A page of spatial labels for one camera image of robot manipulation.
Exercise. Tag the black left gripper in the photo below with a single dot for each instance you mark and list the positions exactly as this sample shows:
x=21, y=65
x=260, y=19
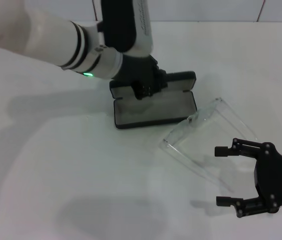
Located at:
x=138, y=70

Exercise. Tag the black glasses case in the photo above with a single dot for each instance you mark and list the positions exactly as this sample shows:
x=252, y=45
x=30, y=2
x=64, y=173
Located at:
x=155, y=112

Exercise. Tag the clear white glasses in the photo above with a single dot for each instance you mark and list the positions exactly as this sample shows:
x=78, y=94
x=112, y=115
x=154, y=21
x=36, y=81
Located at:
x=190, y=119

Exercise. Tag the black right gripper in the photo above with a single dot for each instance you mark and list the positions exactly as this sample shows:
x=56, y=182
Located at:
x=276, y=177

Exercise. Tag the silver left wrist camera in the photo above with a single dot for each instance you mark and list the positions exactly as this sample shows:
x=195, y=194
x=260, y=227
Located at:
x=120, y=25

